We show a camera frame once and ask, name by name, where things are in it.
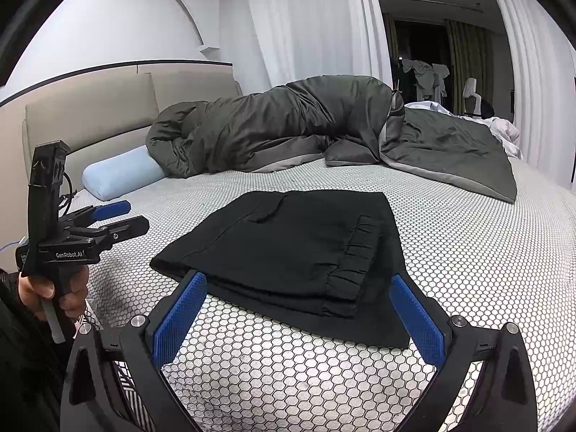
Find grey duvet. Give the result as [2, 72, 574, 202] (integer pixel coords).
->
[145, 74, 518, 204]

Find black white patterned cloth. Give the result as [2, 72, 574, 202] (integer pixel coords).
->
[105, 360, 156, 432]

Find white curtain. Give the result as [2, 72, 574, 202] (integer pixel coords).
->
[243, 0, 392, 95]
[481, 0, 576, 185]

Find black cable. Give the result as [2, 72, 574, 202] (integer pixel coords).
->
[58, 172, 77, 217]

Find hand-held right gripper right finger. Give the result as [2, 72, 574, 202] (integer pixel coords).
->
[389, 272, 538, 432]

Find hanging grey clothes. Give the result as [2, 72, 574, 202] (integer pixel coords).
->
[400, 58, 451, 100]

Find black pants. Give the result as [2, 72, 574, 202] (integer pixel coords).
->
[149, 189, 411, 351]

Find bed with honeycomb mattress cover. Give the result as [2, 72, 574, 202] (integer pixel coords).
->
[58, 155, 576, 432]

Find person's left hand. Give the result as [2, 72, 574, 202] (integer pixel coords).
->
[18, 265, 91, 322]

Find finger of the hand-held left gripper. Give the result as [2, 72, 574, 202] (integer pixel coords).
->
[60, 201, 132, 228]
[67, 216, 150, 240]

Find white chair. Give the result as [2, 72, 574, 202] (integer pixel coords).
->
[463, 78, 496, 118]

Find white crumpled sheet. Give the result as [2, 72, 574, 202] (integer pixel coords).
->
[405, 101, 523, 158]

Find light blue pillow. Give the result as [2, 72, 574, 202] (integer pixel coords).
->
[82, 145, 167, 202]

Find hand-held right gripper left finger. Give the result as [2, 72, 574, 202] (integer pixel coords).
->
[60, 270, 208, 432]

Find beige padded headboard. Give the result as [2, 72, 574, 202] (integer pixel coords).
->
[22, 65, 244, 192]

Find olive curtain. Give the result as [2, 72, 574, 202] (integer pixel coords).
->
[382, 11, 401, 91]
[445, 18, 489, 115]

